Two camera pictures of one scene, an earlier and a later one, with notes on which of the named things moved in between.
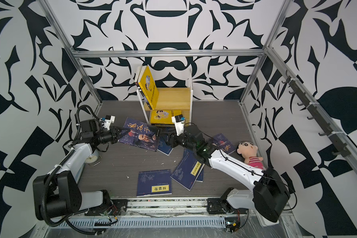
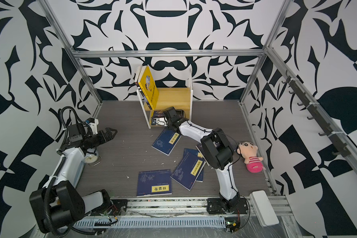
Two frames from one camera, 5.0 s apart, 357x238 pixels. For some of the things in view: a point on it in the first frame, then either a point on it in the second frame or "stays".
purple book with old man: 141,135 to 159,114
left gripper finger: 122,134 to 107,136
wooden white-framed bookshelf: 171,101 stays
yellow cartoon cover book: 148,86 stays
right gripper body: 181,140 to 170,124
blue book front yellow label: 154,182 stays
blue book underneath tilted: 200,178 stays
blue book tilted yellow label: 187,170 stays
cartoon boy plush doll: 248,150 stays
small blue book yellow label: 163,148 stays
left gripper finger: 123,132 to 108,131
